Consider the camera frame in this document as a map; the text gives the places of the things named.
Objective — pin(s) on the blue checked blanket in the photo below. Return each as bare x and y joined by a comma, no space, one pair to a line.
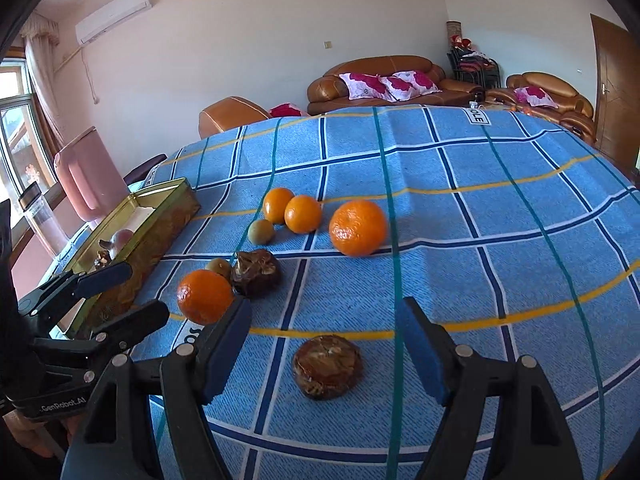
500,260

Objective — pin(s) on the stack of black chairs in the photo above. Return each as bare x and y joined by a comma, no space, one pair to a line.
472,72

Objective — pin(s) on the large orange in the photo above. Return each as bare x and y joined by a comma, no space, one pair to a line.
358,227

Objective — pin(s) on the beige curtain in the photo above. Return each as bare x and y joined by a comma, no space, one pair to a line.
42,80

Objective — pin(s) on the red cloth pile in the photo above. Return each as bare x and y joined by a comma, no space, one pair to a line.
465,47

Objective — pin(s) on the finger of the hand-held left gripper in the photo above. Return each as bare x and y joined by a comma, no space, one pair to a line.
145,317
107,275

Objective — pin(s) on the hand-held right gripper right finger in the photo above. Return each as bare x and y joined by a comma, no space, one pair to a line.
417,355

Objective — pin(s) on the small orange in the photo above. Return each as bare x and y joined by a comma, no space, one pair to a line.
303,214
276,204

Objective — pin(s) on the small brown fruit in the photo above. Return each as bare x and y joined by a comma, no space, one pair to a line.
104,255

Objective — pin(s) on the window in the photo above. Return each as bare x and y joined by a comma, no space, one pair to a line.
15,125

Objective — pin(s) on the white air conditioner pipe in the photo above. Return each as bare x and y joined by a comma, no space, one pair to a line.
90,75

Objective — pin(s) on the white red floral pillow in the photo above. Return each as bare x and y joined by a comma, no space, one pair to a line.
362,85
536,96
410,84

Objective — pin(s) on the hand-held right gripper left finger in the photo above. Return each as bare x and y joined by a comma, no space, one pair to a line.
227,355

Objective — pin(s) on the tall patterned vase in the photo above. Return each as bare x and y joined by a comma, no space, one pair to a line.
453,30

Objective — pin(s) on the medium orange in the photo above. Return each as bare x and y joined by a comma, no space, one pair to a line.
204,296

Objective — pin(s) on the dark purple cushioned seat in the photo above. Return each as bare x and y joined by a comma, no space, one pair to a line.
145,167

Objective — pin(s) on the dark brown wrinkled fruit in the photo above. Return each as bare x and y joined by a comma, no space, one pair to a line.
257,275
327,367

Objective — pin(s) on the white air conditioner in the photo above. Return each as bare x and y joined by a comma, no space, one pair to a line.
112,12

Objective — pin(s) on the brown leather sofa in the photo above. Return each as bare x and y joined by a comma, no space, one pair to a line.
380,65

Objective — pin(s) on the gold rectangular tin box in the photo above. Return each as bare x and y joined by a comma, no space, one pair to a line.
150,245

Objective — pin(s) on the green-brown kiwi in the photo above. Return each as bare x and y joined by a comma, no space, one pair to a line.
261,231
217,266

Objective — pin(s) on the brown leather armchair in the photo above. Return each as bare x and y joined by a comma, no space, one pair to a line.
550,82
230,112

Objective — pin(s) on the pink round fruit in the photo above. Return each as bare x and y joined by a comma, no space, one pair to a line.
121,238

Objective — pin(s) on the brown wooden door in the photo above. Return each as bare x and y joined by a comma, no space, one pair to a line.
612,90

